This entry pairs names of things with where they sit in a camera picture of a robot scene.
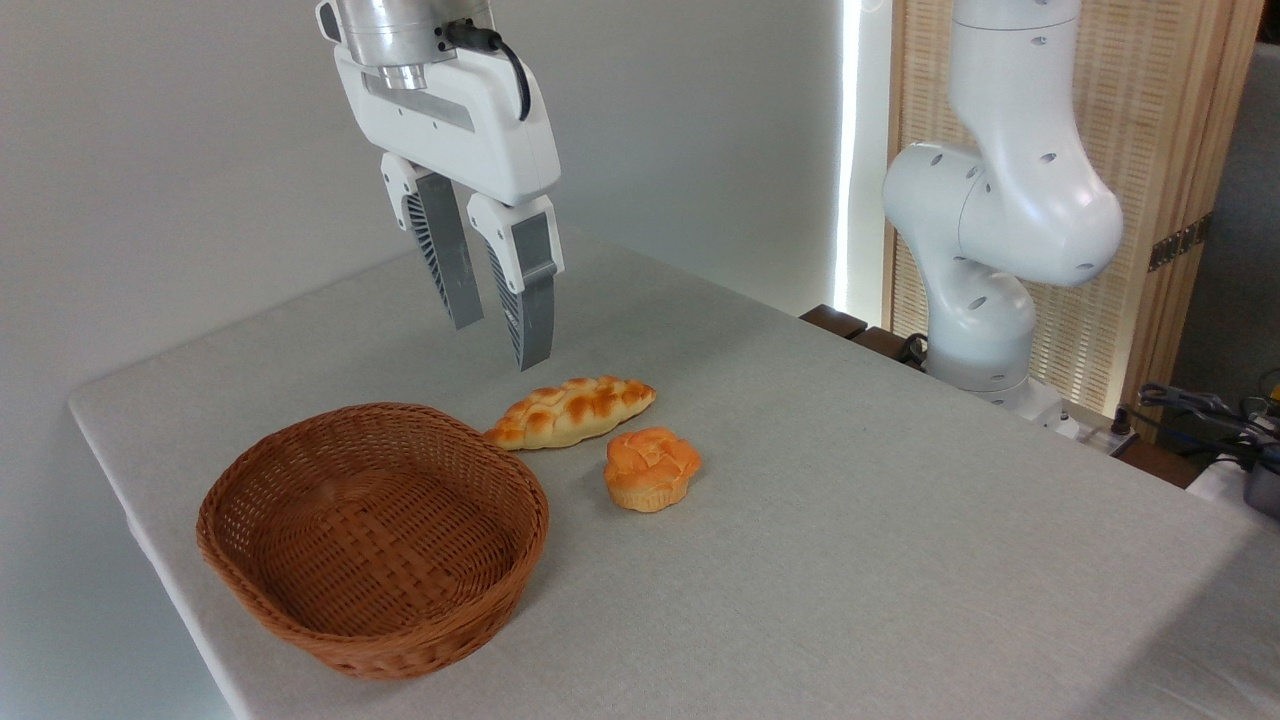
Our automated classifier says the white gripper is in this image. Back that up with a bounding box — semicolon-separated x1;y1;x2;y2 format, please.
332;38;566;372

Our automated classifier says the long braided bread loaf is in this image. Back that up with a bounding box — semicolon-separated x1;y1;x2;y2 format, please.
485;375;659;452

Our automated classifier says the round orange bread bun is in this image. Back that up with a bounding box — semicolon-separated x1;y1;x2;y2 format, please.
603;427;703;514

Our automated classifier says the brown wicker basket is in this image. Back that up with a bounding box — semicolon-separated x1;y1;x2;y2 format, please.
196;402;550;682

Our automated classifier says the grey tablecloth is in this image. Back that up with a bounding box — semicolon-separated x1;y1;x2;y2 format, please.
68;232;1280;720

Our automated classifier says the wooden bamboo folding screen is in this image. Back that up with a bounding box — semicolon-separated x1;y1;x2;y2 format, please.
885;0;1267;443

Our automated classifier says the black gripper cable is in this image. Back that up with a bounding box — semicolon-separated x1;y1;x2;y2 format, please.
442;22;534;123

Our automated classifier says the bundle of dark cables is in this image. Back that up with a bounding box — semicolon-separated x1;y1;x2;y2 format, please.
1112;372;1280;471

